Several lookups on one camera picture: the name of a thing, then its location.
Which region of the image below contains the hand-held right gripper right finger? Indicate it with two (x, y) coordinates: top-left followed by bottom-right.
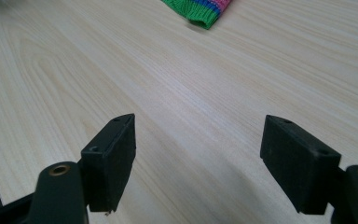
(259, 114), (342, 216)

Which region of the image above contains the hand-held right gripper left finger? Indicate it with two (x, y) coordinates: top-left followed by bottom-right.
(80, 113), (137, 214)

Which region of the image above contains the striped knit pet sweater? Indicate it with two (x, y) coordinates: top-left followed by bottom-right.
(160, 0), (233, 31)

